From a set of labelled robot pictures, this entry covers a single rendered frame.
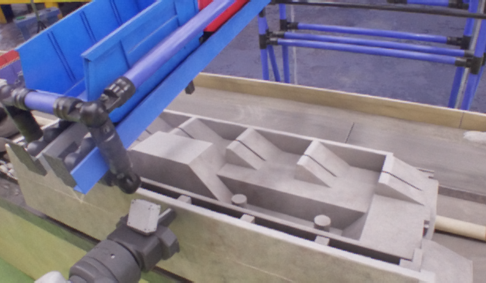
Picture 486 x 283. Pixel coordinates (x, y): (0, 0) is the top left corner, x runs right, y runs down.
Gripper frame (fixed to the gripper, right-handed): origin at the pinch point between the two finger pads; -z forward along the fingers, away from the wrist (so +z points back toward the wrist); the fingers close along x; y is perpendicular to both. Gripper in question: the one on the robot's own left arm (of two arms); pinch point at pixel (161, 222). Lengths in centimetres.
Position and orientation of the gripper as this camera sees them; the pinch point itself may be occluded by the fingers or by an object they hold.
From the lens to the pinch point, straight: 68.4
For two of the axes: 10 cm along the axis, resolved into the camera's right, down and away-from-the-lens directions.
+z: -4.6, 4.2, -7.8
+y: -0.3, -8.9, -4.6
